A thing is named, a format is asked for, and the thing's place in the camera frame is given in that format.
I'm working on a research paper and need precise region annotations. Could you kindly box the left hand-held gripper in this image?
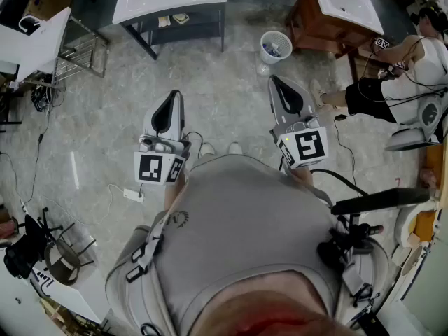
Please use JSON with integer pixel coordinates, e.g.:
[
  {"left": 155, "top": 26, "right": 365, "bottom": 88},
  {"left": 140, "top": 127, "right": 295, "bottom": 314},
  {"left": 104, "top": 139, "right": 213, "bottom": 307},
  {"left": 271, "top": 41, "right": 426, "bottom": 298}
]
[{"left": 134, "top": 89, "right": 193, "bottom": 187}]

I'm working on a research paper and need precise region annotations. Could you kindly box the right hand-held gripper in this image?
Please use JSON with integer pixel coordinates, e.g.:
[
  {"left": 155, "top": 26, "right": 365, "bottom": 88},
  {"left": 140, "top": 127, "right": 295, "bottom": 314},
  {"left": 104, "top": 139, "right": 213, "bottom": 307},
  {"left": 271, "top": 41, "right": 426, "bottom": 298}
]
[{"left": 267, "top": 75, "right": 330, "bottom": 170}]

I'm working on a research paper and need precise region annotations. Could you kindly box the person's left forearm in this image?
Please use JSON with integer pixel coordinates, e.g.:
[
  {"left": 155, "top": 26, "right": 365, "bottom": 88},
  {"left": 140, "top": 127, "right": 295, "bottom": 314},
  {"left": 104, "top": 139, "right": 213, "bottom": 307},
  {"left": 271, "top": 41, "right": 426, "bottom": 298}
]
[{"left": 163, "top": 173, "right": 187, "bottom": 214}]

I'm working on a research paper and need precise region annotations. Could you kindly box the person's right forearm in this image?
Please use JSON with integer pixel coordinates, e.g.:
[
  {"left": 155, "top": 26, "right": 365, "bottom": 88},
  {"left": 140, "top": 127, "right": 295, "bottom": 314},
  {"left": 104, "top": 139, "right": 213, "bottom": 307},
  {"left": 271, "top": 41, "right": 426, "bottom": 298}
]
[{"left": 289, "top": 166, "right": 315, "bottom": 189}]

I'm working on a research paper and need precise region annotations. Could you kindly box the white plastic bucket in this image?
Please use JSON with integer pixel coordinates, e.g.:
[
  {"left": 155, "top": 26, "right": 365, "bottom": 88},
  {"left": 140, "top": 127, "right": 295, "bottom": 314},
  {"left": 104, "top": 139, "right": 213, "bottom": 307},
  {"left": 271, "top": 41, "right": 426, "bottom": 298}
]
[{"left": 260, "top": 30, "right": 293, "bottom": 65}]

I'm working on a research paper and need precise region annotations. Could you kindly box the white power strip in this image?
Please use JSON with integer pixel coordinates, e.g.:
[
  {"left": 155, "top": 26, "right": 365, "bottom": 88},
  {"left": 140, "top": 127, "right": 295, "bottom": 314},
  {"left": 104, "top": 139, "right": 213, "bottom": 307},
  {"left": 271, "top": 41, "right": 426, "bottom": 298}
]
[{"left": 122, "top": 187, "right": 145, "bottom": 203}]

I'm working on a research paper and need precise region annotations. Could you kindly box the brown wooden sink cabinet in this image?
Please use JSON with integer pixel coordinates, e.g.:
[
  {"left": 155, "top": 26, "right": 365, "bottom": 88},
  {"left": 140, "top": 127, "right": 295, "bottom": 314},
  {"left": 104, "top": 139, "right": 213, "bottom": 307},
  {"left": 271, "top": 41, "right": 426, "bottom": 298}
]
[{"left": 285, "top": 0, "right": 386, "bottom": 83}]

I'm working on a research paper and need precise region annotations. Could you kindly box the steel bar rack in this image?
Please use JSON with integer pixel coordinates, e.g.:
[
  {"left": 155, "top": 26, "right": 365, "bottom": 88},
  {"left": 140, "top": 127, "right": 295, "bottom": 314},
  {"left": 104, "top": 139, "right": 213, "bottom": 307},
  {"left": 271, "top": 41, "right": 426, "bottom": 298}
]
[{"left": 52, "top": 15, "right": 110, "bottom": 81}]

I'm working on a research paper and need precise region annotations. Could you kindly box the person's grey shirt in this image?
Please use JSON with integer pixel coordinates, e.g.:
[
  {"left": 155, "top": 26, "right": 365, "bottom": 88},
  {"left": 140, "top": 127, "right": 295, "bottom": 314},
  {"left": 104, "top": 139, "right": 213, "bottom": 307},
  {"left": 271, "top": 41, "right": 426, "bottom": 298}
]
[{"left": 104, "top": 154, "right": 391, "bottom": 336}]

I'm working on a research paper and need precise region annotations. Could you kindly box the white toilet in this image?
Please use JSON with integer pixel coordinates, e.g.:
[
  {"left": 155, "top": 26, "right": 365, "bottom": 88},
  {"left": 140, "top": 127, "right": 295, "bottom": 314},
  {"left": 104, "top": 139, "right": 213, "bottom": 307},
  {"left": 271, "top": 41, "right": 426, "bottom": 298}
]
[{"left": 384, "top": 92, "right": 448, "bottom": 152}]

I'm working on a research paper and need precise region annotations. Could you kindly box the black flat mounted bar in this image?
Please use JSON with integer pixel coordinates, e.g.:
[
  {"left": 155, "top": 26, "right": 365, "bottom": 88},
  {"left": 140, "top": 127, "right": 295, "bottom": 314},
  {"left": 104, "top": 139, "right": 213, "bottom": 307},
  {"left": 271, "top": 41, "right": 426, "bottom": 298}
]
[{"left": 330, "top": 187, "right": 431, "bottom": 216}]

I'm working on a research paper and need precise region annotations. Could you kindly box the white L-shaped countertop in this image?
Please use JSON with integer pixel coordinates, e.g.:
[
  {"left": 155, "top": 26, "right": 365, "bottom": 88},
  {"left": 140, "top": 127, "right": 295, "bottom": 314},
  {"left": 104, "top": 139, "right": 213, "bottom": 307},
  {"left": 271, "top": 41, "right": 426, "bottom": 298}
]
[{"left": 0, "top": 7, "right": 73, "bottom": 83}]

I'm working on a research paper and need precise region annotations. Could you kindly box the black chest-mounted rig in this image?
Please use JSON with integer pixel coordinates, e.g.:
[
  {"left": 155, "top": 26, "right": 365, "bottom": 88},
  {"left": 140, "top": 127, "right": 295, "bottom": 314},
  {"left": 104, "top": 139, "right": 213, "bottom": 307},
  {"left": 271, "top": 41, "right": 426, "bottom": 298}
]
[{"left": 316, "top": 213, "right": 385, "bottom": 271}]

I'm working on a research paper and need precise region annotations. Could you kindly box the white rounded tub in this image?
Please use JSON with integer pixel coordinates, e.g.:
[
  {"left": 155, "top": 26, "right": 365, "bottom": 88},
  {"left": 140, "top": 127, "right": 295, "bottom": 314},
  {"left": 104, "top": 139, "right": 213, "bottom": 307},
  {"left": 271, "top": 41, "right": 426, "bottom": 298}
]
[{"left": 393, "top": 199, "right": 442, "bottom": 248}]

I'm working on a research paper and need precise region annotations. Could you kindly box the brown cardboard box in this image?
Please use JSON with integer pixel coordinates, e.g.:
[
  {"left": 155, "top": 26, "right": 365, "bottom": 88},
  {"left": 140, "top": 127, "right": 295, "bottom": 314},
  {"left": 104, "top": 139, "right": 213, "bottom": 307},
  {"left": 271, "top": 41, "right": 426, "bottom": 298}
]
[{"left": 22, "top": 0, "right": 74, "bottom": 22}]

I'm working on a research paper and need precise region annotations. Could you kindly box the orange cardboard box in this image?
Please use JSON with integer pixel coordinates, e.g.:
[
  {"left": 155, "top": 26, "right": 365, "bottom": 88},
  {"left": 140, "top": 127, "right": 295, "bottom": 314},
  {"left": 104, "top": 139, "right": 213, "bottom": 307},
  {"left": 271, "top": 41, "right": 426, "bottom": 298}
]
[{"left": 414, "top": 210, "right": 438, "bottom": 243}]

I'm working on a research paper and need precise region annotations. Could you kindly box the dark round stool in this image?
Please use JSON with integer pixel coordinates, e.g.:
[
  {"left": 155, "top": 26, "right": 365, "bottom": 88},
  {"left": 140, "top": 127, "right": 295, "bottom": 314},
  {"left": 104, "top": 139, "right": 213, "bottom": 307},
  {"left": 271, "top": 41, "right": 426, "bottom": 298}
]
[{"left": 43, "top": 222, "right": 97, "bottom": 286}]

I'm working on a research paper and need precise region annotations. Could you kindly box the black office chair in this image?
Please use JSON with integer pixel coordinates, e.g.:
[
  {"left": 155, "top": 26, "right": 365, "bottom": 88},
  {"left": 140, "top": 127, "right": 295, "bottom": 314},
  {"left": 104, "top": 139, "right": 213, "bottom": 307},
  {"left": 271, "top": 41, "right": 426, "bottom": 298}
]
[{"left": 3, "top": 206, "right": 64, "bottom": 281}]

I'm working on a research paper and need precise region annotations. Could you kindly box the white table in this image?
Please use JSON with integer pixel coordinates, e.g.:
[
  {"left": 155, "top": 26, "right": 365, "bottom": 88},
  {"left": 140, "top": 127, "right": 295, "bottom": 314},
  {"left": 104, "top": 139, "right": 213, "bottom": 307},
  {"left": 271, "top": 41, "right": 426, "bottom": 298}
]
[{"left": 0, "top": 253, "right": 111, "bottom": 336}]

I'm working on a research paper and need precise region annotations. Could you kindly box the person's chin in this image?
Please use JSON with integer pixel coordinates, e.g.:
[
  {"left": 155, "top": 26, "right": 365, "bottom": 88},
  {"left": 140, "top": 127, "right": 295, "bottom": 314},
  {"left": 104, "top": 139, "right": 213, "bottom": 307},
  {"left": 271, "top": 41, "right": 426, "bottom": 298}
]
[{"left": 190, "top": 271, "right": 358, "bottom": 336}]

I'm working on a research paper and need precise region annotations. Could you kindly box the thick black cable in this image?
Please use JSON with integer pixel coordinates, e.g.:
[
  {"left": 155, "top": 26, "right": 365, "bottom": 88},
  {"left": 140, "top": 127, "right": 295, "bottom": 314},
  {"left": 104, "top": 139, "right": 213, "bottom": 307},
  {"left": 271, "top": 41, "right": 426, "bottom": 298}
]
[{"left": 309, "top": 168, "right": 368, "bottom": 197}]

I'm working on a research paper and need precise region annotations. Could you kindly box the tangle of black cables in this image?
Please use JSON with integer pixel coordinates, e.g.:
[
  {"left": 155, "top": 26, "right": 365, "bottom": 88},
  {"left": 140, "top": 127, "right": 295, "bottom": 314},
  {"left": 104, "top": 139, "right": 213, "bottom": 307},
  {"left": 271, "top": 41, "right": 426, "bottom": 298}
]
[{"left": 30, "top": 78, "right": 67, "bottom": 113}]

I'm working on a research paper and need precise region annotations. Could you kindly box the grey harness strap with buckles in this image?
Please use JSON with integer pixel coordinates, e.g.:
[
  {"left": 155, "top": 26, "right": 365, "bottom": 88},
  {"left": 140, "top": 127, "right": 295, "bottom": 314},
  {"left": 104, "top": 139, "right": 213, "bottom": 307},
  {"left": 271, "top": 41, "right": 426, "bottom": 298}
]
[{"left": 125, "top": 176, "right": 192, "bottom": 284}]

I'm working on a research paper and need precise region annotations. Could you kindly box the long black floor cable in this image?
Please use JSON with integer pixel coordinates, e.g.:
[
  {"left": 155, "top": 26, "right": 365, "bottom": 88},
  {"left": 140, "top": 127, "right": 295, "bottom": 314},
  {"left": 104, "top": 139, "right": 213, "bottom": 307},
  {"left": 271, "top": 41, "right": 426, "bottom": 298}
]
[{"left": 0, "top": 110, "right": 53, "bottom": 206}]

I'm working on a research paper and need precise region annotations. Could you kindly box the grey harness strap with clip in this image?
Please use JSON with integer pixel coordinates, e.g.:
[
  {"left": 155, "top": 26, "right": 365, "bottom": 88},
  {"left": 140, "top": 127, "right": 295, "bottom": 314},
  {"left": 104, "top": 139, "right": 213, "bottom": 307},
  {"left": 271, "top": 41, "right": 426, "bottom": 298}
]
[{"left": 341, "top": 253, "right": 381, "bottom": 307}]

